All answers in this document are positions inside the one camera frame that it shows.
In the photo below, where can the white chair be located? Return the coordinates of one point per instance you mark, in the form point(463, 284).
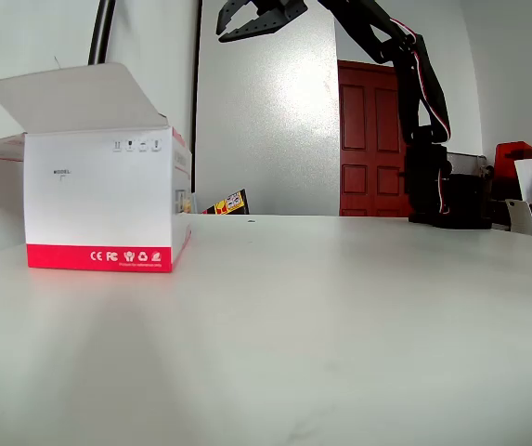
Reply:
point(521, 216)

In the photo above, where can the black camera stand pole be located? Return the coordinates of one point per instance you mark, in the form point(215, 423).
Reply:
point(103, 28)

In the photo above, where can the white board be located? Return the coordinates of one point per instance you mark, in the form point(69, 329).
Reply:
point(528, 179)

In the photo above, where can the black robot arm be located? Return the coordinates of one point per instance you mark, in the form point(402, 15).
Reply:
point(423, 93)

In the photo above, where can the black vertical frame strip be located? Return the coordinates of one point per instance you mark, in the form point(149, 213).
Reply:
point(196, 93)

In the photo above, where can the red panelled door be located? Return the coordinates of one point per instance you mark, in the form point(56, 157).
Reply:
point(358, 116)

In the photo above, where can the open cardboard box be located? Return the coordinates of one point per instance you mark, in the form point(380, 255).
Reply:
point(98, 204)

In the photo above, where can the orange printer cover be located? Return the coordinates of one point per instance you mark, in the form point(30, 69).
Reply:
point(509, 160)

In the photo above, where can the printed yellow black carton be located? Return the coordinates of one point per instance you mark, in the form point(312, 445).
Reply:
point(233, 203)

